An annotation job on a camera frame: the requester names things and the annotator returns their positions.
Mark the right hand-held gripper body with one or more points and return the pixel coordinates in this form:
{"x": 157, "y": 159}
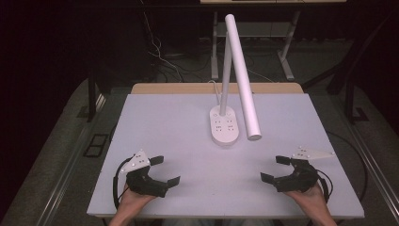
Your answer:
{"x": 301, "y": 177}

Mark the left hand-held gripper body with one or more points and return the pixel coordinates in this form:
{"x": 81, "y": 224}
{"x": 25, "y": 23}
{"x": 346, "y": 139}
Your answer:
{"x": 142, "y": 182}

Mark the person's left hand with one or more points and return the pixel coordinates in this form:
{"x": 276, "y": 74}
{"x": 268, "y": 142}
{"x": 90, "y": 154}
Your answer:
{"x": 135, "y": 201}

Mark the person's right hand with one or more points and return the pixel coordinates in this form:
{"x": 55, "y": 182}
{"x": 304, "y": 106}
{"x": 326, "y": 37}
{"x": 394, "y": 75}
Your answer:
{"x": 306, "y": 199}

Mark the white desk lamp with socket base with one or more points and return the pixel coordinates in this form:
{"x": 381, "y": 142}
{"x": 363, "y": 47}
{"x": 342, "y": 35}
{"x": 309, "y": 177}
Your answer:
{"x": 224, "y": 128}

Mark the black metal stand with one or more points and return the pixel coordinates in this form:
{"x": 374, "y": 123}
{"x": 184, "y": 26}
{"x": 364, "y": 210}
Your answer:
{"x": 349, "y": 78}
{"x": 92, "y": 94}

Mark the desk with grey metal legs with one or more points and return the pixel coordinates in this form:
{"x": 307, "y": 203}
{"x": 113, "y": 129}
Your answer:
{"x": 284, "y": 56}

